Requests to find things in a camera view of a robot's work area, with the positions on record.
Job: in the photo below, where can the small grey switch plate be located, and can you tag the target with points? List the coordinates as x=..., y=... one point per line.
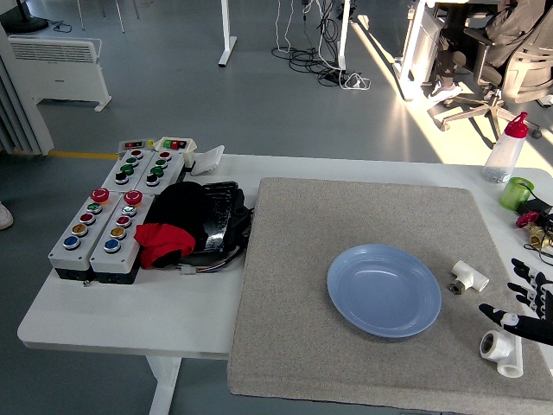
x=134, y=144

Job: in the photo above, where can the grey-brown mat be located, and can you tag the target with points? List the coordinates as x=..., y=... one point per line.
x=302, y=281

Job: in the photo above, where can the black round stand base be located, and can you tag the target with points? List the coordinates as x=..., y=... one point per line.
x=26, y=23

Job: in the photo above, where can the black power adapter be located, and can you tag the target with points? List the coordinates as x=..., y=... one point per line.
x=540, y=204

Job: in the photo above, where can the person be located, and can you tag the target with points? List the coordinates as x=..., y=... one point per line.
x=505, y=30

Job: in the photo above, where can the grey folding partition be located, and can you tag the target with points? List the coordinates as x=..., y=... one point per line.
x=17, y=112

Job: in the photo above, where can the red cloth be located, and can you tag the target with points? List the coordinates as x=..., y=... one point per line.
x=162, y=242

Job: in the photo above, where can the grey office chair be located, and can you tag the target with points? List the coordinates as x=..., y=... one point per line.
x=529, y=69

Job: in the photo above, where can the clear squeeze bottle red cap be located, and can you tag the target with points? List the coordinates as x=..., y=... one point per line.
x=505, y=155

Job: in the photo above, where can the white desk frame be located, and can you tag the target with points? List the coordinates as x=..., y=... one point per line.
x=417, y=47

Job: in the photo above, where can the white desk leg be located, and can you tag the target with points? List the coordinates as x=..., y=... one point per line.
x=226, y=39
x=343, y=39

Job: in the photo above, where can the white shoe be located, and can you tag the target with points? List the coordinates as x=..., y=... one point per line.
x=4, y=216

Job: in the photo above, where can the three-button control box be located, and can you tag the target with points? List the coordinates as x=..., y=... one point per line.
x=170, y=166
x=118, y=166

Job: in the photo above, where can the black cloth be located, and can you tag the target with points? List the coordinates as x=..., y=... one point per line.
x=179, y=207

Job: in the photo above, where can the green translucent cup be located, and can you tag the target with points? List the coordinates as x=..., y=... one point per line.
x=512, y=196

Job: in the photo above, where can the white tee pipe small grey insert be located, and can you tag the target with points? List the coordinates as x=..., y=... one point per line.
x=473, y=276

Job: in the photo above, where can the black glossy device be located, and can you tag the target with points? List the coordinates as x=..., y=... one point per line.
x=220, y=216

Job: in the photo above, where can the white panel heater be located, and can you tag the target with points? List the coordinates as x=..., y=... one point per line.
x=60, y=73

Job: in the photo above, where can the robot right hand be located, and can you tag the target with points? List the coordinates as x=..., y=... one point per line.
x=533, y=325

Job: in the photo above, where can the cream switch box red green buttons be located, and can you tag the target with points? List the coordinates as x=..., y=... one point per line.
x=166, y=142

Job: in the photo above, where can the five-button control box with emergency stop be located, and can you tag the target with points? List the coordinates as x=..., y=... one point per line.
x=113, y=259
x=71, y=257

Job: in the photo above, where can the white table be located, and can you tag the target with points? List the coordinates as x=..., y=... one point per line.
x=173, y=302

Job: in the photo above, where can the blue plate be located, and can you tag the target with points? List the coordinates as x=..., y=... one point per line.
x=380, y=294

